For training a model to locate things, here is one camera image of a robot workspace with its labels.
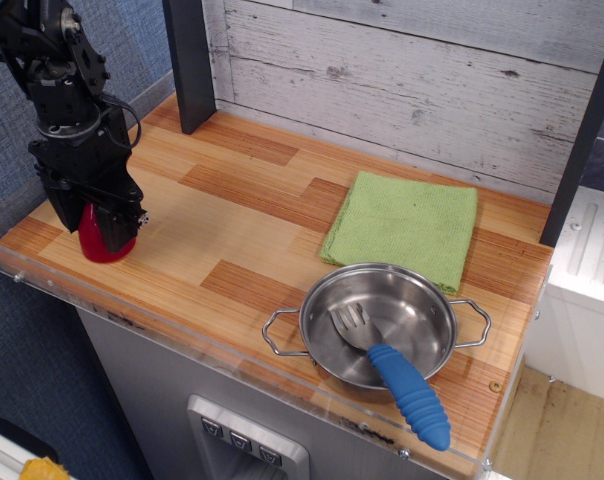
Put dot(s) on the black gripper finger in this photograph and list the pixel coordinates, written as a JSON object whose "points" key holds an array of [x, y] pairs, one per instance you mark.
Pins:
{"points": [[67, 201], [119, 223]]}

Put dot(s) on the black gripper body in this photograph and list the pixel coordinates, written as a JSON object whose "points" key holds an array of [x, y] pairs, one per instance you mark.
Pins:
{"points": [[95, 163]]}

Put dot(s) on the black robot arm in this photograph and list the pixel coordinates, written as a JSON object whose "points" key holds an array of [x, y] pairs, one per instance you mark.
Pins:
{"points": [[44, 45]]}

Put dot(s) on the grey toy cabinet front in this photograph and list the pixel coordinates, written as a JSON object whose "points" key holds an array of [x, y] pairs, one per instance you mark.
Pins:
{"points": [[153, 382]]}

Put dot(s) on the clear acrylic table guard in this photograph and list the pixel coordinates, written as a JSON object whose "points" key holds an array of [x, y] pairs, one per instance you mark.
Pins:
{"points": [[208, 298]]}

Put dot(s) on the dark grey left post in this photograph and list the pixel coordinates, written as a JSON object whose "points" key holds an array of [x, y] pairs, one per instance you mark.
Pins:
{"points": [[188, 44]]}

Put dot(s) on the green folded cloth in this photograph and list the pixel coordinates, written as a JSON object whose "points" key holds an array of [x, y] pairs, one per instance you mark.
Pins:
{"points": [[424, 227]]}

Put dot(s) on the red toy strawberry food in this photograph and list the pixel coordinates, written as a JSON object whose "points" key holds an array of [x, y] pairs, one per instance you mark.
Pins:
{"points": [[91, 242]]}

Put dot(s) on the dark grey post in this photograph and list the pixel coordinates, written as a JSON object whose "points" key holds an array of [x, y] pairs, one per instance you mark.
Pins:
{"points": [[188, 44], [577, 162]]}

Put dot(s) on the dark grey right post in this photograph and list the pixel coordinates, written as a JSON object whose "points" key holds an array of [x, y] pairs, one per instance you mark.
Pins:
{"points": [[577, 162]]}

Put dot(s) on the white toy sink counter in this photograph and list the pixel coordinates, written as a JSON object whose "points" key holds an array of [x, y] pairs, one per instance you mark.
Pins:
{"points": [[565, 339]]}

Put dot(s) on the yellow object bottom left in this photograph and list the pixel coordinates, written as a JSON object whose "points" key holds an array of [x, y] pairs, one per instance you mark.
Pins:
{"points": [[43, 469]]}

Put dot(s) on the silver dispenser button panel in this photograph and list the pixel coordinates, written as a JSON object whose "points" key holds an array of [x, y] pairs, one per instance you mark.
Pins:
{"points": [[234, 447]]}

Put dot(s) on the blue handled metal fork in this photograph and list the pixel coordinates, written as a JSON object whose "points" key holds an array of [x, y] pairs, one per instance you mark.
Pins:
{"points": [[417, 402]]}

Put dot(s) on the stainless steel pot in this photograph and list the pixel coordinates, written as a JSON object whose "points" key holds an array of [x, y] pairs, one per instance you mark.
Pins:
{"points": [[412, 314]]}

